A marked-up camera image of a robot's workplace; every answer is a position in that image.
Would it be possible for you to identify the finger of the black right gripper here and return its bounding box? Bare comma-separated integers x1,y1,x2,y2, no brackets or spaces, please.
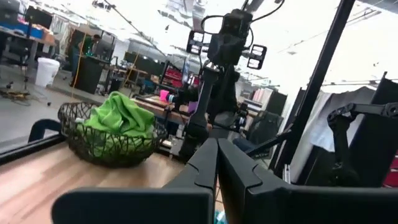
248,45,267,70
186,30,205,56

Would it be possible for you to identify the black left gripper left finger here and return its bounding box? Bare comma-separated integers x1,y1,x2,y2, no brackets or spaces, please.
51,138,219,224

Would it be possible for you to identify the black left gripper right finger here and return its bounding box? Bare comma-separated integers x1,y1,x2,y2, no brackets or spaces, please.
218,138,398,224

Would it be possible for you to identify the blue microfiber towel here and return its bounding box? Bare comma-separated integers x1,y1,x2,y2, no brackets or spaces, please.
213,210,230,224

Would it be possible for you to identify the black jointed bracket arm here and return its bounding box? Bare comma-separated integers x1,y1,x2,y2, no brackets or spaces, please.
326,101,398,187

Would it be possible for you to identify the red tool chest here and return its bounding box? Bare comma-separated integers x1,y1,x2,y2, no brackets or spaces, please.
164,66,185,90

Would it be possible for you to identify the wooden workbench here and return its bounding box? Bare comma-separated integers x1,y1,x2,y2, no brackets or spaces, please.
132,95,215,126

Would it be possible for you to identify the white hanging cloth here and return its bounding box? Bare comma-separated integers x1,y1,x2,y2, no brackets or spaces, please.
289,86,379,183

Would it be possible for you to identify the person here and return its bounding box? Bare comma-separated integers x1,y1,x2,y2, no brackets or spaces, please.
68,33,103,78

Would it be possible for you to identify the black cabinet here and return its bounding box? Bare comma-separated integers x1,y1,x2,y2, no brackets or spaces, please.
73,55,105,95

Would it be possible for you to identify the black curved bar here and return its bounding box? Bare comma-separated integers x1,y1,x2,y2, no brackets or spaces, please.
27,118,63,144

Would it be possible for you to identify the white bucket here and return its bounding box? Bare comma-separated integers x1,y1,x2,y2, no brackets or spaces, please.
34,57,61,88

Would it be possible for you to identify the black monitor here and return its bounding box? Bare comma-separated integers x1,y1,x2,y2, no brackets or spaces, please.
24,5,53,29

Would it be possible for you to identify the cluttered desk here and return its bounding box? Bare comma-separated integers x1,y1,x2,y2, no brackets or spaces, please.
0,18,56,68

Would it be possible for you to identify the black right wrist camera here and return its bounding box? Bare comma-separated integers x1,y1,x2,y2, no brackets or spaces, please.
221,8,254,34

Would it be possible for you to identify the round dark wire basket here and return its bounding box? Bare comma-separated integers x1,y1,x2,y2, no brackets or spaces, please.
57,101,168,169

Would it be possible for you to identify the black upright frame post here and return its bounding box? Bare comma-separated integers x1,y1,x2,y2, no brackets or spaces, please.
273,0,356,178

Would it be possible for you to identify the black table frame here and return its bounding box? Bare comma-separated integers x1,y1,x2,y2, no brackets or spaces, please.
0,133,67,166

